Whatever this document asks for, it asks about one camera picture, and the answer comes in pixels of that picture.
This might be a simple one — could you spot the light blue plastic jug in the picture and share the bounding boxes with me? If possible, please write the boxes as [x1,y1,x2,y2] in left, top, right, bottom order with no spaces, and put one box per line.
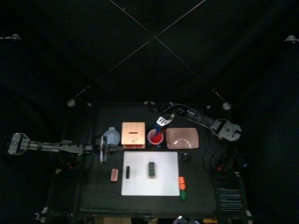
[102,126,122,147]

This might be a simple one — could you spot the copper wooden box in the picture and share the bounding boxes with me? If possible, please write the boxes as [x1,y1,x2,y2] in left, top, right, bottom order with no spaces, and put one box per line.
[120,122,147,150]

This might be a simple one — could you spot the pink square tray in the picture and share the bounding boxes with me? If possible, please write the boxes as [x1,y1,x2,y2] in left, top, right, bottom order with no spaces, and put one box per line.
[164,127,202,151]

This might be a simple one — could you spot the small black round object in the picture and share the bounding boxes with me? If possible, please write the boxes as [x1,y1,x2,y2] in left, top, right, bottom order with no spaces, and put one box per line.
[179,151,192,162]

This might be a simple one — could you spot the dark green sushi roll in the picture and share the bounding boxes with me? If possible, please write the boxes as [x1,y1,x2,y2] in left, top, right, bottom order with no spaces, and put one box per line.
[147,161,158,179]

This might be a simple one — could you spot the white cutting board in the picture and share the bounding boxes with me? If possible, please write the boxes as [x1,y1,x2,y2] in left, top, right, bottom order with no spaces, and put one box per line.
[120,150,182,197]

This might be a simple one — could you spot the pink salmon sushi toy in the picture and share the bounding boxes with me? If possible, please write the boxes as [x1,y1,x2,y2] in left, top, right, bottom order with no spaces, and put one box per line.
[110,168,119,183]

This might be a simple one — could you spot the black label plate white text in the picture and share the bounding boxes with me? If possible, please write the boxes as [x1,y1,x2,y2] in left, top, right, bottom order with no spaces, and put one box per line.
[216,186,246,214]

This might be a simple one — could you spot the red cup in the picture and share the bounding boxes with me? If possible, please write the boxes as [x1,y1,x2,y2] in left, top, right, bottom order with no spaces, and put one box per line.
[146,129,166,145]

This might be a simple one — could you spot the blue white slotted spatula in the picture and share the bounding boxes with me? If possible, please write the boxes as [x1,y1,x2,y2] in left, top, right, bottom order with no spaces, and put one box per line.
[154,113,176,138]

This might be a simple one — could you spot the orange toy carrot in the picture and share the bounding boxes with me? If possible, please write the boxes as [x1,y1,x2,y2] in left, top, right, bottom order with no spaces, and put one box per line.
[178,176,188,201]

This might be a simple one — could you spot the silver frame clamp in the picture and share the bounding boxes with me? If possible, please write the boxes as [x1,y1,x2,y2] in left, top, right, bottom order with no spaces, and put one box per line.
[285,34,299,44]

